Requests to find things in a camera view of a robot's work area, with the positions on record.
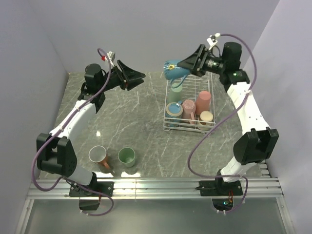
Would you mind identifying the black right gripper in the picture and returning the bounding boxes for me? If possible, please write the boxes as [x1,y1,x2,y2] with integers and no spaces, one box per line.
[177,44,226,78]

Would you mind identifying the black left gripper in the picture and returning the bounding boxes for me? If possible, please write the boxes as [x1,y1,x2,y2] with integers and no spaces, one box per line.
[99,60,146,92]

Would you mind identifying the blue mug grey interior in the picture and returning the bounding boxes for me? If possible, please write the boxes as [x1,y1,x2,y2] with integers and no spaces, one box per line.
[163,60,191,88]

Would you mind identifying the green tumbler cup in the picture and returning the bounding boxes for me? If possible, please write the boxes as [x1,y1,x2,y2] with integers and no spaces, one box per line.
[166,84,182,104]

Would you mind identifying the coral pink tumbler cup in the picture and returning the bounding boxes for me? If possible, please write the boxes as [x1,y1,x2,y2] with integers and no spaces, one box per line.
[195,90,211,116]

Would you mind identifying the pink faceted mug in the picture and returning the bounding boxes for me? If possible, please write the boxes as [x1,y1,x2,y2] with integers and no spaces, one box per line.
[182,99,196,124]

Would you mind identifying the blue butterfly mug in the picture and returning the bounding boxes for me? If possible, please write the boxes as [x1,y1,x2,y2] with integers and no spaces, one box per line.
[165,102,183,127]

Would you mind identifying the steel and brown cup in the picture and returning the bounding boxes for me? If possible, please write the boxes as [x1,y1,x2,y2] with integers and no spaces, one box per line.
[198,111,214,130]

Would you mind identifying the small green cup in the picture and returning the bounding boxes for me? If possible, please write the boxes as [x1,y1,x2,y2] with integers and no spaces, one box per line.
[118,147,136,168]

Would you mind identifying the orange mug grey interior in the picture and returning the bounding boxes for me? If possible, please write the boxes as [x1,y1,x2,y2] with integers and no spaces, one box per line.
[88,145,111,169]

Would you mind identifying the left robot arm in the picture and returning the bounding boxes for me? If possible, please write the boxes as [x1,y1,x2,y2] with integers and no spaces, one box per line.
[33,60,145,196]

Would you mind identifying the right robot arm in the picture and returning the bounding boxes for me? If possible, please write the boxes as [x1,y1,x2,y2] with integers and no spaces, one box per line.
[177,42,279,196]

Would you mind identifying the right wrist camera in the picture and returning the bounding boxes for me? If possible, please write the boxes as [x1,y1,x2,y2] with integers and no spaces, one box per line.
[207,33,221,50]

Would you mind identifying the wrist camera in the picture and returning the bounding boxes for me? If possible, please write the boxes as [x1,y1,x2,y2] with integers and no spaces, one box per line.
[207,33,221,50]
[100,51,116,67]

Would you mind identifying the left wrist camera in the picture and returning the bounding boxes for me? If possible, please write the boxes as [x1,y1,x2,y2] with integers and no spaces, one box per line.
[100,51,116,67]

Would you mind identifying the white wire dish rack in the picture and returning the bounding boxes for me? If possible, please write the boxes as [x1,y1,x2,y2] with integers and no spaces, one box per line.
[163,60,215,134]

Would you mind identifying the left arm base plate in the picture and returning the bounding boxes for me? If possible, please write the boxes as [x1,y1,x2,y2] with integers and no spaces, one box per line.
[69,181,114,197]

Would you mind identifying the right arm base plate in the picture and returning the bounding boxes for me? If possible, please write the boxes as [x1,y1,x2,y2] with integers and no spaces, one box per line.
[195,178,243,196]

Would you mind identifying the aluminium rail frame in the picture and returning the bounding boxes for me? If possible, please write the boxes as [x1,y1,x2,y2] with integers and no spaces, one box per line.
[16,173,289,234]

